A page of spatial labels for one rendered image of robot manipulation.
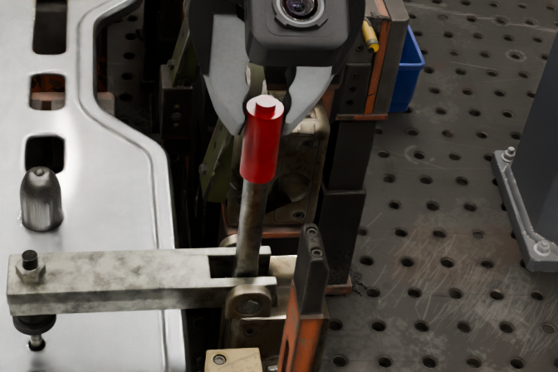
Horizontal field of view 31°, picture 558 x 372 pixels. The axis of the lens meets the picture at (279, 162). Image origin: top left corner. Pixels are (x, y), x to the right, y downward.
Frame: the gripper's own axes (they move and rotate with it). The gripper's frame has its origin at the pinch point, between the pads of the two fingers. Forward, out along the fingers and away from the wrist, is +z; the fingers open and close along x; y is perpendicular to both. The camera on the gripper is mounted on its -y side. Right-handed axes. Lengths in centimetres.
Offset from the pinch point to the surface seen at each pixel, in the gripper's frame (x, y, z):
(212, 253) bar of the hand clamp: 2.1, 1.1, 12.2
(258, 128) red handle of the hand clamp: 0.4, -1.0, -0.5
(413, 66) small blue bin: -33, 62, 41
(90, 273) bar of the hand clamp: 10.2, -0.3, 12.2
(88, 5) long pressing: 10.5, 43.1, 19.4
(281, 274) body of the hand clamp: -2.8, 1.1, 14.4
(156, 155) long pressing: 4.8, 19.3, 19.1
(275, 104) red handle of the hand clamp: -0.5, -0.4, -1.7
